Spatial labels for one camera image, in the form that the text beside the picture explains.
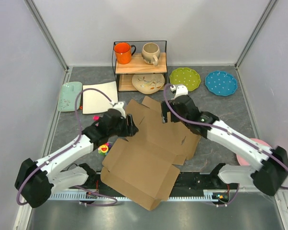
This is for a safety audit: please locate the brown cardboard box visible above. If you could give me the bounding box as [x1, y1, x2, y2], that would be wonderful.
[100, 96, 200, 211]

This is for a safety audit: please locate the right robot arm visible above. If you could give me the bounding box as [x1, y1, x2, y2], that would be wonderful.
[161, 95, 288, 196]

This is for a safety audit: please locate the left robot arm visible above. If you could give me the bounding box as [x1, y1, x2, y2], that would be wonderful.
[15, 108, 138, 208]

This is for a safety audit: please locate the green dotted plate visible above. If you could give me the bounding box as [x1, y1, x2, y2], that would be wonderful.
[169, 67, 201, 92]

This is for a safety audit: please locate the pink highlighter marker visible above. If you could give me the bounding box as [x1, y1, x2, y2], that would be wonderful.
[93, 116, 100, 121]

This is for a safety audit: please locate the beige leaf pattern plate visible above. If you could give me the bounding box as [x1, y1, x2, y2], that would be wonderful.
[132, 73, 165, 94]

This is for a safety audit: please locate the white square plate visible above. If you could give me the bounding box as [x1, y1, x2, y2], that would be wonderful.
[82, 81, 118, 114]

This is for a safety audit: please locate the blue dotted plate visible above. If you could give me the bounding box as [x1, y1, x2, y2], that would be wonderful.
[205, 70, 238, 97]

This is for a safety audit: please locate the beige ceramic mug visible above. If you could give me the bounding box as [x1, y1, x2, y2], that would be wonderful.
[141, 43, 161, 66]

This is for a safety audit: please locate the mint divided tray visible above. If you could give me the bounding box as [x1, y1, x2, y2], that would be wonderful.
[57, 81, 83, 112]

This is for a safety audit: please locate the orange mug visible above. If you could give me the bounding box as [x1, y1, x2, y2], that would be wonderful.
[113, 42, 136, 64]

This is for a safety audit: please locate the pink round plate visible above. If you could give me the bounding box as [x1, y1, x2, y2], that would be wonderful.
[236, 138, 271, 166]

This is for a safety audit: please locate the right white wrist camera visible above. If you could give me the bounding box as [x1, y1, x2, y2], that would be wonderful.
[170, 84, 188, 99]

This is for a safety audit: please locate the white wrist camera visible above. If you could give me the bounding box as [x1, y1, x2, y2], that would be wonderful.
[170, 84, 188, 99]
[110, 101, 126, 118]

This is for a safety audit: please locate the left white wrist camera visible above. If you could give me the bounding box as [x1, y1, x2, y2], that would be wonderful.
[110, 101, 126, 118]

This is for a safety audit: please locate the black wire wooden shelf rack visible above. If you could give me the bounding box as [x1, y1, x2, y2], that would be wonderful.
[111, 40, 168, 92]

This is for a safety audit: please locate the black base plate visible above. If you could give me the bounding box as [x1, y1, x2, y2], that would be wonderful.
[82, 171, 230, 197]

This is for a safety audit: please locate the grey slotted cable duct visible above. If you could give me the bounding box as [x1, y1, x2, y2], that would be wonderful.
[48, 190, 231, 201]

